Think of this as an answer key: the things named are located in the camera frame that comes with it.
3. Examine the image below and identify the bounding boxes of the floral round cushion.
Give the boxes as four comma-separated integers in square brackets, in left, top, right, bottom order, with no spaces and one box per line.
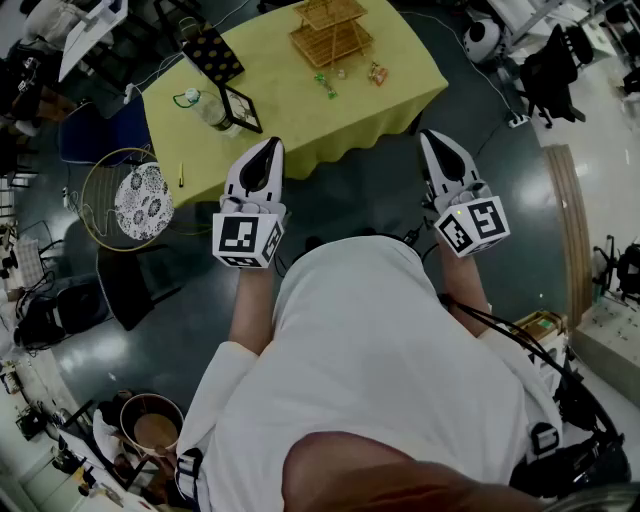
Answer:
[113,162,175,242]

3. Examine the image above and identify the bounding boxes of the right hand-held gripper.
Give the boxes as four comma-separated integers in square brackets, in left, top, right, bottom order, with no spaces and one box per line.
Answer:
[418,129,512,259]

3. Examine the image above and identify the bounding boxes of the green candy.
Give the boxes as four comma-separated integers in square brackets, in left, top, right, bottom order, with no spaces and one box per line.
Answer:
[313,72,339,100]

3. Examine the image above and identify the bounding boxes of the yellow tablecloth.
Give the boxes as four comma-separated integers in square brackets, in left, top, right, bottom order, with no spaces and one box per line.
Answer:
[141,0,450,209]

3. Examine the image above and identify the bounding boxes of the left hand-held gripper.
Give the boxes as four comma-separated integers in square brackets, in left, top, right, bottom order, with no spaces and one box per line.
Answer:
[212,137,288,270]

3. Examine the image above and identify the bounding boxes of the two-tier wicker basket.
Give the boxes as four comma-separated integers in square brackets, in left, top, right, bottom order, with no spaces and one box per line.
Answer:
[288,0,375,70]

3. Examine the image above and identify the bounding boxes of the blue chair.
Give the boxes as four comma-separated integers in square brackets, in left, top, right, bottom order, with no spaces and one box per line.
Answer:
[58,94,154,166]

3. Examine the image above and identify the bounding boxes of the white cable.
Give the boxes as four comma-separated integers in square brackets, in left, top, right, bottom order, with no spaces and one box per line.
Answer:
[398,9,519,119]

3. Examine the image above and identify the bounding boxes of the clear plastic bottle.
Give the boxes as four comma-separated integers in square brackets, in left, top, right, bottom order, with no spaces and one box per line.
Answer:
[173,87,244,139]

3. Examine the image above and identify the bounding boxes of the black harness cables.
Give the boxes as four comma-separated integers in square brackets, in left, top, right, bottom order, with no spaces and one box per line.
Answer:
[439,294,626,451]

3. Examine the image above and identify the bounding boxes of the black deer picture frame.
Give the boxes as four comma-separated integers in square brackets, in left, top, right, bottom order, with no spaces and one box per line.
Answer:
[218,84,264,135]

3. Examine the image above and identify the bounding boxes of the black office chair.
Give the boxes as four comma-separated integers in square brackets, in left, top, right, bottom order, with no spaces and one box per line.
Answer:
[14,273,112,347]
[519,23,587,130]

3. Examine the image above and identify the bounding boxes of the white black round robot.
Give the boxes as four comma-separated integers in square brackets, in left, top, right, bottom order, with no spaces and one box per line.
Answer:
[462,18,503,65]

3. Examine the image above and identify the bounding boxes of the person's left forearm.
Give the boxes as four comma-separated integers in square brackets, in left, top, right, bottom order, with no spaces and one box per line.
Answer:
[228,264,279,356]

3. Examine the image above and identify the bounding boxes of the round white wire basket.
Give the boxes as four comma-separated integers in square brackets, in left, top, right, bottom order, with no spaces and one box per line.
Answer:
[118,392,185,456]

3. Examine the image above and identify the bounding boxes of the white desk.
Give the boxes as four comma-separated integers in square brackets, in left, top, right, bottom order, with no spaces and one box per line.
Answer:
[58,0,129,84]

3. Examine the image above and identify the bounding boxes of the black white strap buckle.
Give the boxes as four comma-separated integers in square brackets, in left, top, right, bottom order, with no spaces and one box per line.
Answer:
[529,422,560,456]
[174,447,205,506]

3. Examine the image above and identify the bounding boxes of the person's right forearm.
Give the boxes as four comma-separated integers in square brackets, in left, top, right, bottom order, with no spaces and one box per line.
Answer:
[437,244,494,339]

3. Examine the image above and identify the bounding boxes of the person's white shirt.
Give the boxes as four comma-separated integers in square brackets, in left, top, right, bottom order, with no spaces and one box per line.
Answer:
[175,234,566,512]

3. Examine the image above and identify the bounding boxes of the black gift bag gold dots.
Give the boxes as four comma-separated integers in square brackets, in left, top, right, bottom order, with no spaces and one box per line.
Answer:
[180,22,246,84]

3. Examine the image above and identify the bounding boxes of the black waist pack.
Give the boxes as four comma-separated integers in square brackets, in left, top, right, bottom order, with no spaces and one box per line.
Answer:
[509,434,632,501]

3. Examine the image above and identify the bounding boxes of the gold wire hoop stool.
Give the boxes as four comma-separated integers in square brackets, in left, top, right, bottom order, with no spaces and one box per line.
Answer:
[79,147,176,252]

